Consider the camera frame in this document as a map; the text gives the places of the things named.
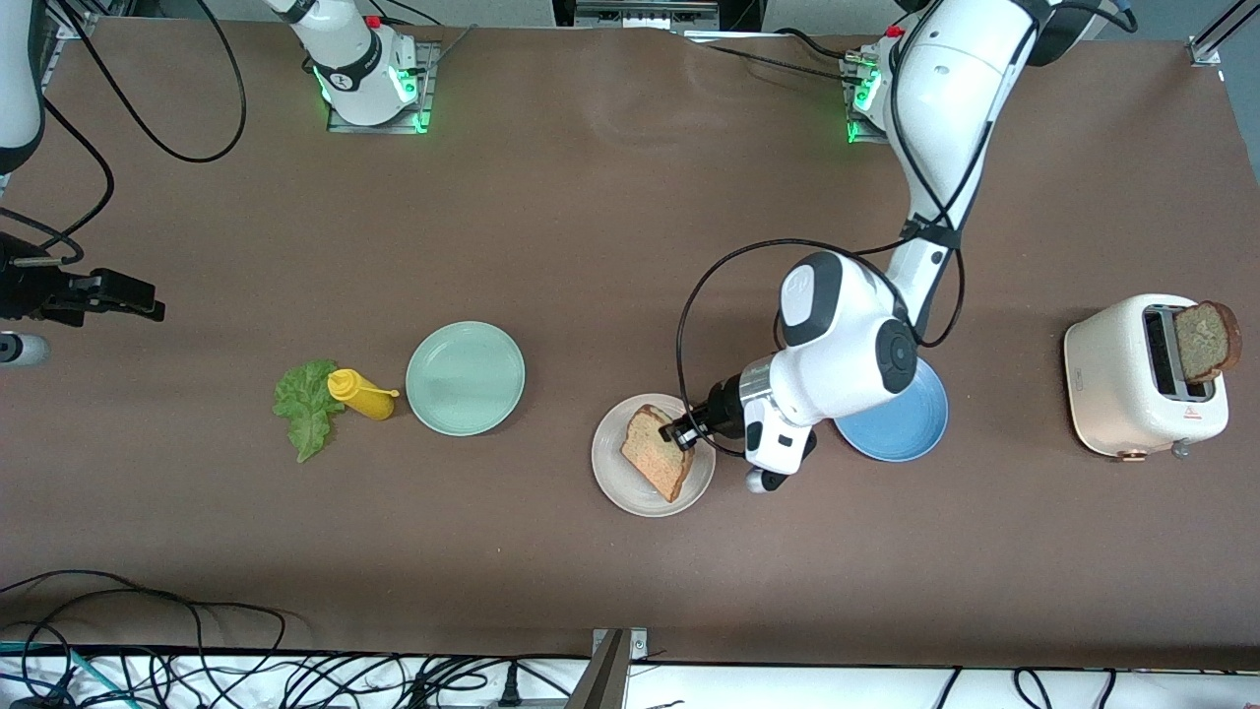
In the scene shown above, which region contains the brown bread slice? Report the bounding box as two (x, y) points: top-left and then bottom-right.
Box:
(620, 404), (695, 503)
(1174, 300), (1243, 385)

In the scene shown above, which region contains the green lettuce leaf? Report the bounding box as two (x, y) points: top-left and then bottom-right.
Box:
(273, 359), (346, 464)

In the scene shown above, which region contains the yellow squeeze bottle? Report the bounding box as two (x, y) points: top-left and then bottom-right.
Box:
(327, 368), (401, 421)

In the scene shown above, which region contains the beige plate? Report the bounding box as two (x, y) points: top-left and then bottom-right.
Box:
(592, 393), (717, 518)

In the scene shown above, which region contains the blue plate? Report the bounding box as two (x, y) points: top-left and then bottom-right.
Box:
(835, 354), (950, 463)

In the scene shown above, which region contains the mint green plate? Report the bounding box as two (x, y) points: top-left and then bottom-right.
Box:
(406, 321), (527, 437)

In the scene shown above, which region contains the aluminium profile bar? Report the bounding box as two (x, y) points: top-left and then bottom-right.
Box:
(568, 627), (651, 709)

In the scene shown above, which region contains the white toaster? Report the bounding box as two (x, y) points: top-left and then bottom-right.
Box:
(1063, 293), (1230, 462)

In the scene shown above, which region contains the metal equipment rack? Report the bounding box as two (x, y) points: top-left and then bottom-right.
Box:
(551, 0), (769, 32)

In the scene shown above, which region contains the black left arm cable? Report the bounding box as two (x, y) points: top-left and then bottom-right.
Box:
(675, 0), (1138, 459)

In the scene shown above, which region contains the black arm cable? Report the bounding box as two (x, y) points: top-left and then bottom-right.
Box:
(675, 0), (1138, 459)
(0, 0), (247, 272)

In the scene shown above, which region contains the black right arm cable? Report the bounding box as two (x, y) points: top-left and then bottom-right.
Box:
(0, 0), (247, 272)

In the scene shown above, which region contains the aluminium frame rail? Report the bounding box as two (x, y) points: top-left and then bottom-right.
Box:
(44, 0), (109, 40)
(1188, 0), (1260, 68)

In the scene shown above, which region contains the teal cable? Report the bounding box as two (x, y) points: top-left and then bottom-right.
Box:
(0, 640), (114, 709)

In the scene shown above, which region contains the black corrugated cable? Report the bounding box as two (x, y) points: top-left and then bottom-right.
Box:
(704, 41), (859, 84)

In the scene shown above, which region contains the thin grey cable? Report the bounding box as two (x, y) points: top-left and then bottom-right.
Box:
(423, 25), (480, 75)

